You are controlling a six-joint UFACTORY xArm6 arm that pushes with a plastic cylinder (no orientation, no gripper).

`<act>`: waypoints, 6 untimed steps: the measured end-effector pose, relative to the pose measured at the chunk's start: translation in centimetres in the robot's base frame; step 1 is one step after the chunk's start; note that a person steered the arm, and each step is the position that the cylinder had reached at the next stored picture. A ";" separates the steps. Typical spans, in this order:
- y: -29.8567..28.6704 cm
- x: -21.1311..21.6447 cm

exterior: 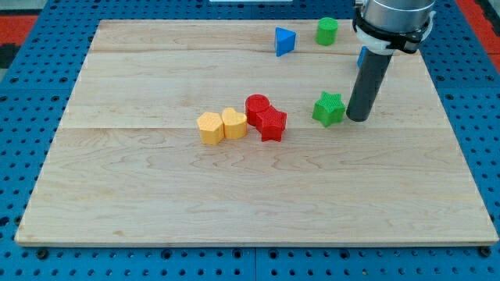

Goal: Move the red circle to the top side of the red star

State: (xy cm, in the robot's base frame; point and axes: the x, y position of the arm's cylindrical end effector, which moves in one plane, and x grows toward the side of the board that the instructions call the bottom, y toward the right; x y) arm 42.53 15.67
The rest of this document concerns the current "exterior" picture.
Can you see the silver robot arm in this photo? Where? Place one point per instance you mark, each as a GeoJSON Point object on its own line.
{"type": "Point", "coordinates": [385, 26]}

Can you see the red star block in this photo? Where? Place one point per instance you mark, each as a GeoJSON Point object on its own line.
{"type": "Point", "coordinates": [271, 123]}

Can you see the green star block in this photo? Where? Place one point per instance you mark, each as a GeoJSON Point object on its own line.
{"type": "Point", "coordinates": [328, 109]}

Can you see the yellow heart block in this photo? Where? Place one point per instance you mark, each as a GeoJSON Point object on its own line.
{"type": "Point", "coordinates": [234, 124]}

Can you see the red cylinder block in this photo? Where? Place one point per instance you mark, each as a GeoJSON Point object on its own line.
{"type": "Point", "coordinates": [254, 104]}

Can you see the yellow pentagon block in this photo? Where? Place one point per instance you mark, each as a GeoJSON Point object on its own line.
{"type": "Point", "coordinates": [210, 126]}

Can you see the wooden board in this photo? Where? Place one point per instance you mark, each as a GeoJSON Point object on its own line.
{"type": "Point", "coordinates": [127, 167]}

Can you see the blue triangle block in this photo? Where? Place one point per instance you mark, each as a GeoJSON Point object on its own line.
{"type": "Point", "coordinates": [284, 41]}

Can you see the green cylinder block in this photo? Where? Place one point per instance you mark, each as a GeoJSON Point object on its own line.
{"type": "Point", "coordinates": [326, 31]}

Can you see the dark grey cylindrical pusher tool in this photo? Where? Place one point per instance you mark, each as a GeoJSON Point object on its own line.
{"type": "Point", "coordinates": [370, 76]}

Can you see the blue block behind tool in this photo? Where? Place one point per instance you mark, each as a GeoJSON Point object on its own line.
{"type": "Point", "coordinates": [361, 56]}

